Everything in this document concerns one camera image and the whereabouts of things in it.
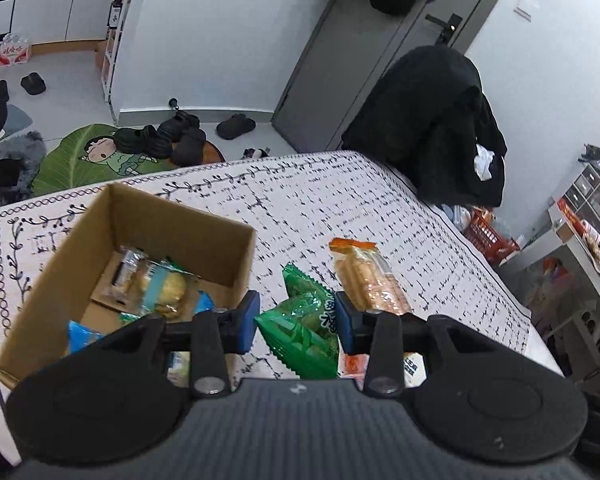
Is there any black door handle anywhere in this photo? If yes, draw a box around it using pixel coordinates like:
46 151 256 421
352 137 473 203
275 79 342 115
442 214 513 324
425 13 463 46

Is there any brown cardboard box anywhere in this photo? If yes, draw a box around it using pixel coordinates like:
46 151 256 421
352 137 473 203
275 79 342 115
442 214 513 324
0 183 257 388

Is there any clear brown snack packet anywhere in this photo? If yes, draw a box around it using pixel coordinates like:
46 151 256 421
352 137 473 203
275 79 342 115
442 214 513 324
94 246 148 310

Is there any blue white snack packet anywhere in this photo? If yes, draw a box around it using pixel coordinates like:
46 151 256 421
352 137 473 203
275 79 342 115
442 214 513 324
68 321 102 353

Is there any black slipper on floor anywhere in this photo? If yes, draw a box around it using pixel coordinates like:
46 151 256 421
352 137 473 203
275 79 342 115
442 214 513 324
20 72 46 96

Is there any red white bottle pack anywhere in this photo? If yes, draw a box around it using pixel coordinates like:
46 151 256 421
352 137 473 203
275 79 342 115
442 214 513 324
0 32 31 66

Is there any cream Runfu cake packet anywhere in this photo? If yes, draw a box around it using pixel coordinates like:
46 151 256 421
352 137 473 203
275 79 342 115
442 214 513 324
166 351 190 388

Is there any red plastic basket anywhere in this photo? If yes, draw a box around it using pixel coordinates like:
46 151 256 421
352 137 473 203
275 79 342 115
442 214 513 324
463 208 519 268

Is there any patterned white bed cover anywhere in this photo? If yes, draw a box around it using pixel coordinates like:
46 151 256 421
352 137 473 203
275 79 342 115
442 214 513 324
0 152 556 460

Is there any black slipper near door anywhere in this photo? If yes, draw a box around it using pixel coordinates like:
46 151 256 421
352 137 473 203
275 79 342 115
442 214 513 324
215 114 257 141

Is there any green leaf cartoon rug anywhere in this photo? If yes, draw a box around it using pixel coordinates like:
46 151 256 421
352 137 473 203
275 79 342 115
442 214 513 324
29 122 226 198

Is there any white desk with clutter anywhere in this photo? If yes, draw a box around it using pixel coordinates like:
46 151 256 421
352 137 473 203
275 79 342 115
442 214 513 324
496 142 600 361

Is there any green yellow cookie packet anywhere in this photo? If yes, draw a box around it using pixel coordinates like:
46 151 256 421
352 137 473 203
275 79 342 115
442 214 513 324
133 259 199 321

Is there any dark green snack packet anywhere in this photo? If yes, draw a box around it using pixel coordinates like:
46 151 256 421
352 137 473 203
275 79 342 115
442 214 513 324
256 263 339 380

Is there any pink orange snack packet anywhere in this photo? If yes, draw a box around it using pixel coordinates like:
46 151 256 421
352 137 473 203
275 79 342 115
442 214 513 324
338 352 368 380

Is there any light green snack packet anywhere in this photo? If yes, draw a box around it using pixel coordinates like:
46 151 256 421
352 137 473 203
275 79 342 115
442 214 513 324
119 312 148 326

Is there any grey door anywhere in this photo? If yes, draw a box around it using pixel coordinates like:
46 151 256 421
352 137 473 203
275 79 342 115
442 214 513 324
272 0 498 153

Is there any black spray bottle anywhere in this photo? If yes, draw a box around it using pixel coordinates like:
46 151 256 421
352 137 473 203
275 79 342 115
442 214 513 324
107 0 124 29

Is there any grey fluffy rug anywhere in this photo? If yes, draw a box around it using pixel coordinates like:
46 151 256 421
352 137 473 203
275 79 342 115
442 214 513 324
0 131 46 207

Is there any pile of black shoes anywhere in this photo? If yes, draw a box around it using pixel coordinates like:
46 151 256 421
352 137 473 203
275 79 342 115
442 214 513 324
114 112 207 167

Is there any blue candy packet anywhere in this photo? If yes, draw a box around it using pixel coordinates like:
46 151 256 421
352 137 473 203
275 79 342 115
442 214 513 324
194 290 214 316

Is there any black jacket on chair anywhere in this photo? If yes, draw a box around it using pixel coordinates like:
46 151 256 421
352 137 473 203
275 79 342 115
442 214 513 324
341 44 507 208

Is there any white black snack packet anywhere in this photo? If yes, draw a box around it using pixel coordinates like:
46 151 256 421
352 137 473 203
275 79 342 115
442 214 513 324
403 352 427 388

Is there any orange cracker packet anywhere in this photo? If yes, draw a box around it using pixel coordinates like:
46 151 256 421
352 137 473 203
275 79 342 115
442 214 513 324
329 238 411 315

